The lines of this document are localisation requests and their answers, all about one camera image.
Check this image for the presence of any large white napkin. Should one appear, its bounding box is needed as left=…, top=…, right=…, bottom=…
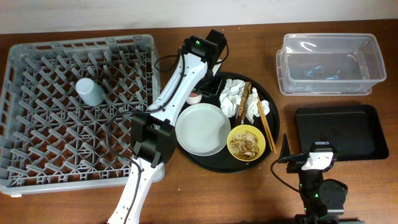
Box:
left=219, top=79, right=246, bottom=118

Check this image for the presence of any pink cup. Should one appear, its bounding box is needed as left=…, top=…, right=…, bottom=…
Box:
left=186, top=92, right=202, bottom=105

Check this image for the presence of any brown gold snack wrapper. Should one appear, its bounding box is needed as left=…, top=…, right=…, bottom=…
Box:
left=234, top=82, right=251, bottom=126

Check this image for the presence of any white round plate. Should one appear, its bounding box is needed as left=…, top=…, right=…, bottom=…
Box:
left=175, top=103, right=231, bottom=156

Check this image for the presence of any small white napkin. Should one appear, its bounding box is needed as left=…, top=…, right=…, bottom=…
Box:
left=246, top=87, right=271, bottom=124

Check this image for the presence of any light blue cup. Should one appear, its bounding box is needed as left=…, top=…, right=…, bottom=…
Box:
left=75, top=78, right=105, bottom=106

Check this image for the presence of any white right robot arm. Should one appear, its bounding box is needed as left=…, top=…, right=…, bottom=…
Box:
left=273, top=136, right=363, bottom=224

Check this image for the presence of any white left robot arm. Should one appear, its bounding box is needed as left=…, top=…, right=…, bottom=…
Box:
left=108, top=30, right=229, bottom=223

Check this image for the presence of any grey dishwasher rack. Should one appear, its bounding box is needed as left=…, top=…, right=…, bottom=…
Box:
left=1, top=34, right=160, bottom=197

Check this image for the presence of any yellow bowl with food scraps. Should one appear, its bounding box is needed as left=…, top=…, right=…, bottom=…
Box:
left=226, top=124, right=266, bottom=162

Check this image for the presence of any wooden chopstick left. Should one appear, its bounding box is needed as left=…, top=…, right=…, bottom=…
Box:
left=254, top=93, right=275, bottom=153

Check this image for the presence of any wooden chopstick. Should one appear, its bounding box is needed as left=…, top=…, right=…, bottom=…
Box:
left=254, top=93, right=275, bottom=153
left=256, top=93, right=278, bottom=154

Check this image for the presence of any black rectangular tray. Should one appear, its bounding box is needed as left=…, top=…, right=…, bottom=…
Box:
left=295, top=105, right=389, bottom=161

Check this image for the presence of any wooden chopstick right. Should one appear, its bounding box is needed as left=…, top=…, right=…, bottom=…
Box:
left=256, top=93, right=278, bottom=154

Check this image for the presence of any round black tray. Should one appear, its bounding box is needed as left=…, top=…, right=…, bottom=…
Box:
left=179, top=72, right=280, bottom=173

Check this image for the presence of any clear plastic bin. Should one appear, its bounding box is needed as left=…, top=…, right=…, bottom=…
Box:
left=276, top=33, right=387, bottom=96

